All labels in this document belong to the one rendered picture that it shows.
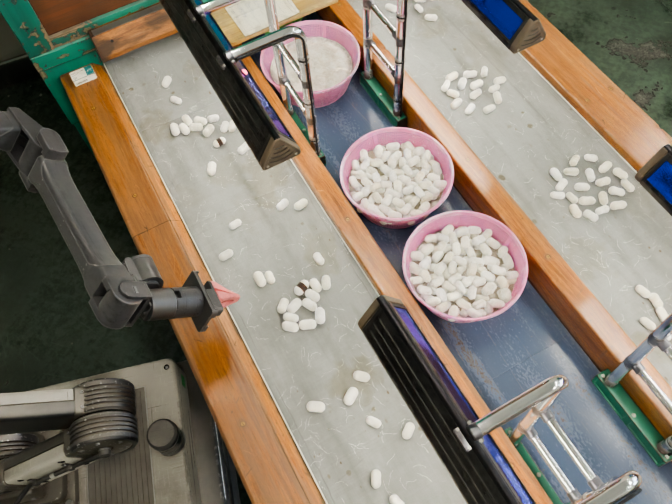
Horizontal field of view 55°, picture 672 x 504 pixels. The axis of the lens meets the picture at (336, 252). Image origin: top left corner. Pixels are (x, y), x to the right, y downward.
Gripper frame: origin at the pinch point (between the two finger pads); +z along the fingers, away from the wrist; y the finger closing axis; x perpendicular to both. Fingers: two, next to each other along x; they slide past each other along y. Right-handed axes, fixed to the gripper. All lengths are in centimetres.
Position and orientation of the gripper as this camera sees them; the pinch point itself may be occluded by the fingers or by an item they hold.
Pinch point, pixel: (235, 298)
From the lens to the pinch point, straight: 128.9
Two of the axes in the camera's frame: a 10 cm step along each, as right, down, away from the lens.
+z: 7.1, -0.1, 7.1
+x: -5.3, 6.6, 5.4
